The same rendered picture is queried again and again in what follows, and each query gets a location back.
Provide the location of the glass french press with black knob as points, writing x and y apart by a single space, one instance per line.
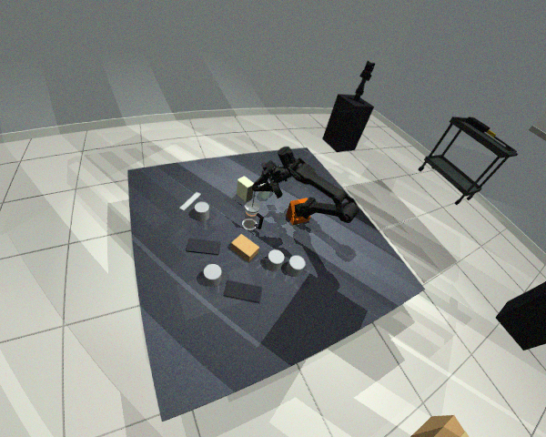
251 214

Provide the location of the white cylinder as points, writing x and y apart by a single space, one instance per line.
202 211
295 266
212 275
275 260

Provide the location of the olive green rectangular block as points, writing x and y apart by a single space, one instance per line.
244 188

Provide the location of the white flat bar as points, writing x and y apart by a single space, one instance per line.
192 199

